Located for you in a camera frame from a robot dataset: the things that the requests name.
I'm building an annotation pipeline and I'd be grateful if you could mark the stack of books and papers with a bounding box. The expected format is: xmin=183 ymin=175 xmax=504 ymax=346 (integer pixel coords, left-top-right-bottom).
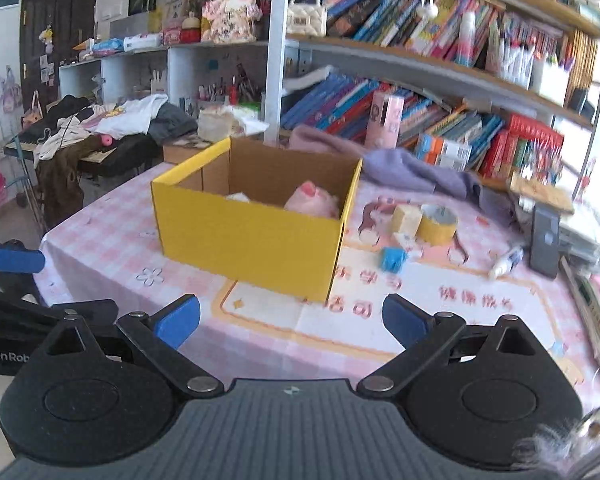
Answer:
xmin=509 ymin=194 xmax=600 ymax=376

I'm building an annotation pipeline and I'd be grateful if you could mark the wooden chess board box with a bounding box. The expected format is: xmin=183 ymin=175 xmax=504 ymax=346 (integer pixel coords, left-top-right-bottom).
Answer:
xmin=162 ymin=133 xmax=212 ymax=165

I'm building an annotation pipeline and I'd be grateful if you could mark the white quilted handbag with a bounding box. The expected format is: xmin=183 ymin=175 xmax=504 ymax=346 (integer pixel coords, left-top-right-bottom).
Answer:
xmin=286 ymin=0 xmax=328 ymax=37

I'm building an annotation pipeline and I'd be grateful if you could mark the yellow cardboard box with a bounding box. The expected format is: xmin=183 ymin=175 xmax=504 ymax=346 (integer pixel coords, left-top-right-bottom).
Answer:
xmin=151 ymin=138 xmax=362 ymax=302

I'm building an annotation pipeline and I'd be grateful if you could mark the pile of clothes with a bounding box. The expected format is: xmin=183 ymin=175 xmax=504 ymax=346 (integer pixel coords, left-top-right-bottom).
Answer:
xmin=6 ymin=93 xmax=197 ymax=228

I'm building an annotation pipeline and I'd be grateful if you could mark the pink plush pig toy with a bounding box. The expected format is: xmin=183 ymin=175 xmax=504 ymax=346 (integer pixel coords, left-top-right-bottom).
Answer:
xmin=284 ymin=181 xmax=339 ymax=219

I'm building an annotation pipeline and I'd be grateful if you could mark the pink checkered tablecloth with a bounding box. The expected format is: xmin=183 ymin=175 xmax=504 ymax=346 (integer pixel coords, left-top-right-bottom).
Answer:
xmin=36 ymin=165 xmax=600 ymax=406

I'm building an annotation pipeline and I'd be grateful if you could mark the yellow tape roll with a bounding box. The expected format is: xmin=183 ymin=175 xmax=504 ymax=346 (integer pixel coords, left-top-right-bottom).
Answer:
xmin=416 ymin=204 xmax=458 ymax=246

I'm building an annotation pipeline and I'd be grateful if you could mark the purple cloth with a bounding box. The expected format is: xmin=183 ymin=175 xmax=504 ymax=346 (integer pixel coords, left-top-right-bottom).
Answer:
xmin=288 ymin=125 xmax=515 ymax=228

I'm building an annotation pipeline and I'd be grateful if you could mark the white staples box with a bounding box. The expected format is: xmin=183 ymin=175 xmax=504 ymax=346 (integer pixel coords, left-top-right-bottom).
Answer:
xmin=392 ymin=232 xmax=424 ymax=260

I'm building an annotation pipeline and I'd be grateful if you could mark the pink cylindrical device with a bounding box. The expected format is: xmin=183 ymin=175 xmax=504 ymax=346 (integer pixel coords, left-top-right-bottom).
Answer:
xmin=364 ymin=91 xmax=404 ymax=150

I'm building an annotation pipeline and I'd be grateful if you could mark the brown envelope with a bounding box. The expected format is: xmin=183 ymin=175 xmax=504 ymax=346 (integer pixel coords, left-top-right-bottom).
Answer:
xmin=508 ymin=174 xmax=574 ymax=214

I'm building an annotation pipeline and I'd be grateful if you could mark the blue white spray bottle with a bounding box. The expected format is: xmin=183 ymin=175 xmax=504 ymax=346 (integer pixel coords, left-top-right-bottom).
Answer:
xmin=488 ymin=246 xmax=524 ymax=281

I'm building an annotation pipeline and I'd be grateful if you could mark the pink floral doll figure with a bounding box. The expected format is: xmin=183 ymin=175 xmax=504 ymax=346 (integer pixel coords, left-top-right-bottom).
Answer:
xmin=201 ymin=0 xmax=262 ymax=44

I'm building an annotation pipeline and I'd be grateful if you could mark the blue cloth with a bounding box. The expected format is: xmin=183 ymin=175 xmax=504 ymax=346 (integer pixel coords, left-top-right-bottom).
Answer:
xmin=380 ymin=247 xmax=407 ymax=274

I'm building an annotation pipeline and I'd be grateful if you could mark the tissue box with cloth cover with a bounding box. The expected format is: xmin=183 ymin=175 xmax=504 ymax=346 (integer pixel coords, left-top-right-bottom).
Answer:
xmin=197 ymin=105 xmax=268 ymax=143

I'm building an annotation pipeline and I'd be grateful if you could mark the white pen holder box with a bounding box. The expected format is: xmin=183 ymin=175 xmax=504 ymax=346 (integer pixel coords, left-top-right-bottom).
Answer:
xmin=529 ymin=58 xmax=570 ymax=106

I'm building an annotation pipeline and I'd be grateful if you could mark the orange blue white box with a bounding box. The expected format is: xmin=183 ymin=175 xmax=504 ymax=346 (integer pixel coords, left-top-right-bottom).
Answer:
xmin=415 ymin=133 xmax=471 ymax=171

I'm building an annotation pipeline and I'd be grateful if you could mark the white wall charger plug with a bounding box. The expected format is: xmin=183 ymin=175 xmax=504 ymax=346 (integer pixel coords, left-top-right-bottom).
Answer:
xmin=225 ymin=193 xmax=250 ymax=203

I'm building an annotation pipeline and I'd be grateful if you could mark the black smartphone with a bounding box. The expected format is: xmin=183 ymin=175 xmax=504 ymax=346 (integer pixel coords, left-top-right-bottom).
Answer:
xmin=529 ymin=204 xmax=560 ymax=280

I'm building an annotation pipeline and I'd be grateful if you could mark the cream cube eraser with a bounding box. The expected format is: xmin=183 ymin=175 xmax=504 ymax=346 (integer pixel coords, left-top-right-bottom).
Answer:
xmin=390 ymin=204 xmax=422 ymax=237

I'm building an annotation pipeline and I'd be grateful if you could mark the white bookshelf frame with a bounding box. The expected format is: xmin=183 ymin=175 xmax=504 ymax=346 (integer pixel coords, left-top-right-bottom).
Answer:
xmin=262 ymin=0 xmax=600 ymax=182

